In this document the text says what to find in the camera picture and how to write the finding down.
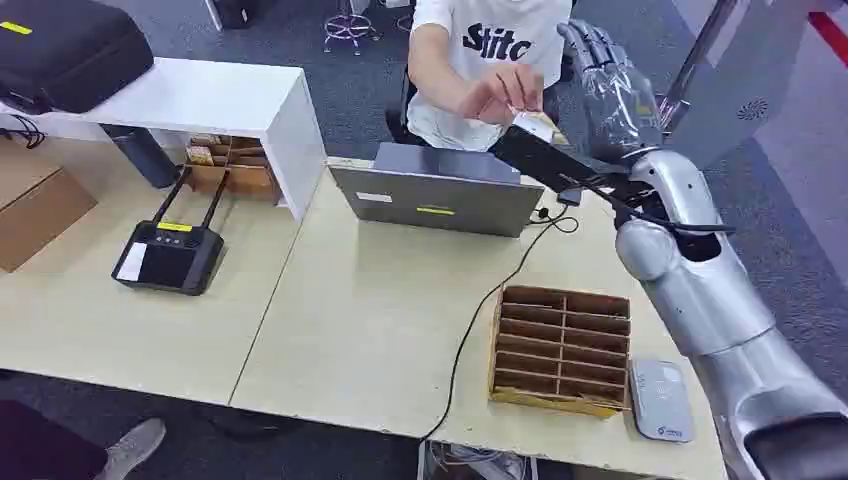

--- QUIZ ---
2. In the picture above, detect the person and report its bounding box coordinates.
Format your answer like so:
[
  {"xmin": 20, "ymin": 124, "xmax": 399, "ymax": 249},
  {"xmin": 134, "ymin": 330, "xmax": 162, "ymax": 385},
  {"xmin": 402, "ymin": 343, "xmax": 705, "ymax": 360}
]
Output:
[{"xmin": 385, "ymin": 0, "xmax": 574, "ymax": 152}]

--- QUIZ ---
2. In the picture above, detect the black bin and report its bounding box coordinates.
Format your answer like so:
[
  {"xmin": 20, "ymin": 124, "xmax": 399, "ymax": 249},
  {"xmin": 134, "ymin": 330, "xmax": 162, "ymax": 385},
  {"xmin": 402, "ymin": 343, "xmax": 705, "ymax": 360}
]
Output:
[{"xmin": 205, "ymin": 0, "xmax": 280, "ymax": 31}]

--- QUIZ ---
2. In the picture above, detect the cable clutter under desk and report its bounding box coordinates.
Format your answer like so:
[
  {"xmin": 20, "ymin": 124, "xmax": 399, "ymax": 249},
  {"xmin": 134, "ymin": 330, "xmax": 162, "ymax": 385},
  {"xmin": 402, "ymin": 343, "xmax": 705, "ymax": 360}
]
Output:
[{"xmin": 417, "ymin": 440, "xmax": 538, "ymax": 480}]

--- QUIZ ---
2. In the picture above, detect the wooden box under shelf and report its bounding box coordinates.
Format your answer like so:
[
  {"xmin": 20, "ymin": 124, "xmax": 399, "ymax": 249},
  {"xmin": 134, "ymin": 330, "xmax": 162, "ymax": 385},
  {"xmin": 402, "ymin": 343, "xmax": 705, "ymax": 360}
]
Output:
[{"xmin": 184, "ymin": 134, "xmax": 283, "ymax": 203}]

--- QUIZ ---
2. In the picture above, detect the pale yellow card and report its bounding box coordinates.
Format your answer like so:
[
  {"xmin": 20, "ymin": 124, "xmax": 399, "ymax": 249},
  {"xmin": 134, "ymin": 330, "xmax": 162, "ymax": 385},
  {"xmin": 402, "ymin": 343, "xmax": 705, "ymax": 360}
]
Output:
[{"xmin": 529, "ymin": 111, "xmax": 571, "ymax": 147}]

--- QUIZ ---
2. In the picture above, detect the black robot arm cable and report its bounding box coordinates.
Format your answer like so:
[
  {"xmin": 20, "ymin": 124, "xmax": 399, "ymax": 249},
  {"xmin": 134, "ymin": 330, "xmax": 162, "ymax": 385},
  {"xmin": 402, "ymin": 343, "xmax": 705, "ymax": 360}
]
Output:
[{"xmin": 559, "ymin": 173, "xmax": 737, "ymax": 236}]

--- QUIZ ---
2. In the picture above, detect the black desk cable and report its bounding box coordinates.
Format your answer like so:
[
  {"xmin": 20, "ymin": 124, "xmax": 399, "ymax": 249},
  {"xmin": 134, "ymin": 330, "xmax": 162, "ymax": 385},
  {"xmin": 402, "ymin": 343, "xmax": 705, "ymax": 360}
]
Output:
[{"xmin": 418, "ymin": 201, "xmax": 581, "ymax": 444}]

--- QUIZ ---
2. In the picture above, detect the brown cardboard box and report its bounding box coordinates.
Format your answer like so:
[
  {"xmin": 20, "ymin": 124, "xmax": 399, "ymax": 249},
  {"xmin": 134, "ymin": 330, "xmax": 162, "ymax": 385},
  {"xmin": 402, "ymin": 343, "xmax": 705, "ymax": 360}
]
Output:
[{"xmin": 0, "ymin": 139, "xmax": 99, "ymax": 274}]

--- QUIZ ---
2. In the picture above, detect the grey kiosk panel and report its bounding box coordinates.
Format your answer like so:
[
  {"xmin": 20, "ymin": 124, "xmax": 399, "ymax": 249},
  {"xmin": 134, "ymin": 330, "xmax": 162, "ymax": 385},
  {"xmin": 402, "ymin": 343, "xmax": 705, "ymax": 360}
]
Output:
[{"xmin": 662, "ymin": 0, "xmax": 829, "ymax": 170}]

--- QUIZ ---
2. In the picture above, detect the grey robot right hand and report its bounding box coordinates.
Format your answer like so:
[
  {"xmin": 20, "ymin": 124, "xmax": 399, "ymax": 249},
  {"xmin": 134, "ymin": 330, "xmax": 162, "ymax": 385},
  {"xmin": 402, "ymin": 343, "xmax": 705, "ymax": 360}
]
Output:
[{"xmin": 556, "ymin": 18, "xmax": 664, "ymax": 164}]

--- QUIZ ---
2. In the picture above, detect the black remote controller with antennas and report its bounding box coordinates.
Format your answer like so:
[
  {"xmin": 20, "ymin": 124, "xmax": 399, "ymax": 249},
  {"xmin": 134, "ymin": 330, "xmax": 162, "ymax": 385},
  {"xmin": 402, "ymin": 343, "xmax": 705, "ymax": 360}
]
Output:
[{"xmin": 111, "ymin": 165, "xmax": 230, "ymax": 297}]

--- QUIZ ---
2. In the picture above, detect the chrome stool base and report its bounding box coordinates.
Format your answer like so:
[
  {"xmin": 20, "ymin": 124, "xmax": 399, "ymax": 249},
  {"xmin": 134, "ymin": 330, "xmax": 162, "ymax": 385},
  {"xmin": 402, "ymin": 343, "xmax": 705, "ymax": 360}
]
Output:
[{"xmin": 322, "ymin": 0, "xmax": 382, "ymax": 56}]

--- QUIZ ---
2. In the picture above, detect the black carrying case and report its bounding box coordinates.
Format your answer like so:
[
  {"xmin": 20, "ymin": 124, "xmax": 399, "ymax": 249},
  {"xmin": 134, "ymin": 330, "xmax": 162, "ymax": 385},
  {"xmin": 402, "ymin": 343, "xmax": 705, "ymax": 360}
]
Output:
[{"xmin": 0, "ymin": 0, "xmax": 156, "ymax": 115}]

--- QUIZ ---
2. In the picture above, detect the person's grey shoe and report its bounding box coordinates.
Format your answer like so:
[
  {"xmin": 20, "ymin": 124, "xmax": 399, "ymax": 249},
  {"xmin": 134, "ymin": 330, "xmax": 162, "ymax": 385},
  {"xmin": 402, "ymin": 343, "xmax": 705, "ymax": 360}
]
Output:
[{"xmin": 92, "ymin": 417, "xmax": 167, "ymax": 480}]

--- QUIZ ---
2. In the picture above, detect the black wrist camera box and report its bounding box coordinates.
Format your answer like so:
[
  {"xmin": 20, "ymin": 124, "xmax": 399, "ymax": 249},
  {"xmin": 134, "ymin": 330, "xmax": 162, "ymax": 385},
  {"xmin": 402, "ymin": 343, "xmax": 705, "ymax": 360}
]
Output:
[{"xmin": 491, "ymin": 113, "xmax": 637, "ymax": 200}]

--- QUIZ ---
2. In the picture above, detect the wooden divided card box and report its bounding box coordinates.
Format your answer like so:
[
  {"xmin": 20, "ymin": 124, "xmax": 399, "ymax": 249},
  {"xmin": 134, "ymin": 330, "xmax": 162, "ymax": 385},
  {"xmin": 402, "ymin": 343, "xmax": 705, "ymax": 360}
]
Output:
[{"xmin": 488, "ymin": 284, "xmax": 632, "ymax": 420}]

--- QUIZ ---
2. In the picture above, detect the grey laptop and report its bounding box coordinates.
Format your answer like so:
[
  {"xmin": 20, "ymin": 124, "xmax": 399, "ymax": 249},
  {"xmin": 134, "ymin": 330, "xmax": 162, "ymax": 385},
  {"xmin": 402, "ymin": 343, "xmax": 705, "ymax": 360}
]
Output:
[{"xmin": 329, "ymin": 142, "xmax": 546, "ymax": 238}]

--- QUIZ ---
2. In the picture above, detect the person's right hand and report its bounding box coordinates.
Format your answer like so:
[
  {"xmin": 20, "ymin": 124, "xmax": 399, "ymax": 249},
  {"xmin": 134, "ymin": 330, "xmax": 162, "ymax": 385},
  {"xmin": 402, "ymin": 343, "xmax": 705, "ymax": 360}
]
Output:
[{"xmin": 457, "ymin": 62, "xmax": 546, "ymax": 127}]

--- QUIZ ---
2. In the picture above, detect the black cable bundle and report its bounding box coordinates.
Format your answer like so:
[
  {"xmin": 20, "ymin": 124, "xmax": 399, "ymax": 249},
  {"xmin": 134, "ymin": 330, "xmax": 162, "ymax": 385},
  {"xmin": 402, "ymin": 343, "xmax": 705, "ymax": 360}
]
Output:
[{"xmin": 0, "ymin": 113, "xmax": 48, "ymax": 150}]

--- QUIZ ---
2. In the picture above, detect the chrome pole stand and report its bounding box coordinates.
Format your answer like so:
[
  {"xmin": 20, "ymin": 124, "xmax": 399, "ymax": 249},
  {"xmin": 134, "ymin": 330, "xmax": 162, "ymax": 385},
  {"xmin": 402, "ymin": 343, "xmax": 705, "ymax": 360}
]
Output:
[{"xmin": 659, "ymin": 0, "xmax": 740, "ymax": 130}]

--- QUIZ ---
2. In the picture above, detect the person's dark leg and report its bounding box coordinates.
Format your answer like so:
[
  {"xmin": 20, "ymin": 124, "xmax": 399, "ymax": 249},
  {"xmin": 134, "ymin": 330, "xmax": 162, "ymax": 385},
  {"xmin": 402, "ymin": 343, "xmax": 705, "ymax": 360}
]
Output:
[{"xmin": 0, "ymin": 399, "xmax": 111, "ymax": 480}]

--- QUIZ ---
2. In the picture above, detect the white desk shelf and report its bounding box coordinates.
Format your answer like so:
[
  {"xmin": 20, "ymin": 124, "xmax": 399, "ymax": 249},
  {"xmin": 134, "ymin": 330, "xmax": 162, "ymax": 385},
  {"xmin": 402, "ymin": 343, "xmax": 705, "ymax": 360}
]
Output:
[{"xmin": 0, "ymin": 56, "xmax": 329, "ymax": 221}]

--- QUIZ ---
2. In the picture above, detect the flat grey device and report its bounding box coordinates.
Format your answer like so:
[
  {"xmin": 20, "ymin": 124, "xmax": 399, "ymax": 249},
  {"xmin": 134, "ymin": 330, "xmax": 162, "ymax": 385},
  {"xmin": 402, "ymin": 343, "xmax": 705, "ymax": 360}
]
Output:
[{"xmin": 627, "ymin": 357, "xmax": 696, "ymax": 444}]

